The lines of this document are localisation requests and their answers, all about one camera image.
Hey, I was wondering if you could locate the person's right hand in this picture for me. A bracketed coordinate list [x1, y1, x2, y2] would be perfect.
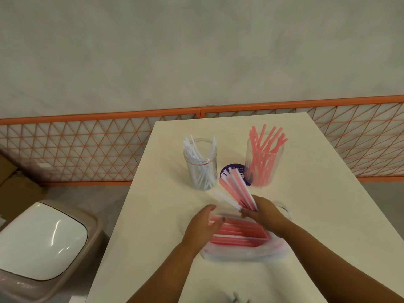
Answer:
[239, 194, 292, 238]

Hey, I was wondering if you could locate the person's left hand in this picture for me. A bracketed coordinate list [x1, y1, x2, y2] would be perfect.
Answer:
[182, 204, 226, 255]

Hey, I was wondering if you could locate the pile of mixed straws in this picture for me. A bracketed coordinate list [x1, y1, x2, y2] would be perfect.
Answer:
[210, 216, 272, 248]

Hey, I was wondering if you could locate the bundle of straws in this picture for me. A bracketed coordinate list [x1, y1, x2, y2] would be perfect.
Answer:
[214, 168, 259, 213]

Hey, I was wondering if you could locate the clear plastic bag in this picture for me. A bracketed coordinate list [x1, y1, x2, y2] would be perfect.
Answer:
[199, 200, 292, 262]

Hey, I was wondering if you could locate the clear jar of pink straws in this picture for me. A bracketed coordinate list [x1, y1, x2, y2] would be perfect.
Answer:
[245, 124, 288, 186]

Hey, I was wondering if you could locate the clear jar of white straws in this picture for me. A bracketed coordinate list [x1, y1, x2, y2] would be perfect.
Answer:
[183, 135, 218, 190]

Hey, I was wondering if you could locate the person's left forearm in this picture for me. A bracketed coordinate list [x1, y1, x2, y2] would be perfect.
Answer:
[126, 242, 202, 303]

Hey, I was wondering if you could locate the person's right forearm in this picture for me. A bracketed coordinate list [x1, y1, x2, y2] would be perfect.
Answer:
[275, 218, 404, 303]

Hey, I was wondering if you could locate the round purple sticker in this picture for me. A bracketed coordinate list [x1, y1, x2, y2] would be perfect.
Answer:
[220, 163, 253, 186]

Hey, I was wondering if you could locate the orange lattice fence panel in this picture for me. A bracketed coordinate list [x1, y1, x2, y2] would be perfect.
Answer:
[0, 107, 202, 186]
[200, 95, 404, 183]

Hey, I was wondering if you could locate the beige chair with white seat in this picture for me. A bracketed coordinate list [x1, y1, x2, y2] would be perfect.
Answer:
[0, 200, 106, 303]

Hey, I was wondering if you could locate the brown cardboard box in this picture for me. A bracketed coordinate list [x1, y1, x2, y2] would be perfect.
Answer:
[0, 173, 48, 231]
[0, 153, 18, 186]

